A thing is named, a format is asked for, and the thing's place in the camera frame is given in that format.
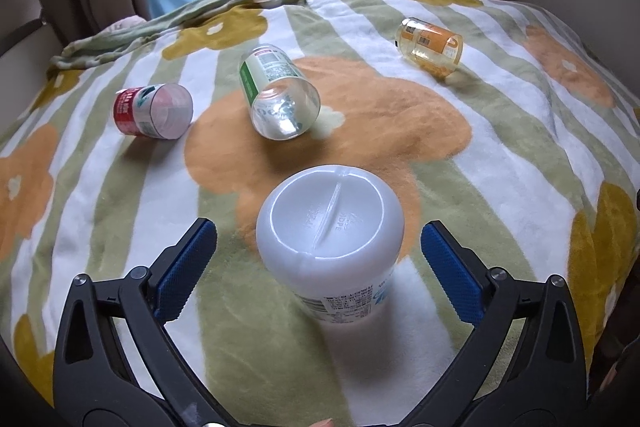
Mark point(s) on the white blue label cup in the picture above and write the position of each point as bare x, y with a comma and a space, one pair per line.
332, 235

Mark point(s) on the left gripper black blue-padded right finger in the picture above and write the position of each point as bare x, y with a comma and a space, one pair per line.
524, 362

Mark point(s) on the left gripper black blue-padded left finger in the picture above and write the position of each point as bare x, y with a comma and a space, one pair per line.
115, 364

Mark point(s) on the orange label clear cup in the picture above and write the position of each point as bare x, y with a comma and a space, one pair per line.
429, 46

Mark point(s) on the green label clear cup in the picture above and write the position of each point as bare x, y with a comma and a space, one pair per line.
282, 102

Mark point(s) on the floral striped fleece blanket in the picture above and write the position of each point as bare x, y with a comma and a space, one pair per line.
528, 152

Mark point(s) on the red and white cup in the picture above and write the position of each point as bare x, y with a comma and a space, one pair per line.
158, 111

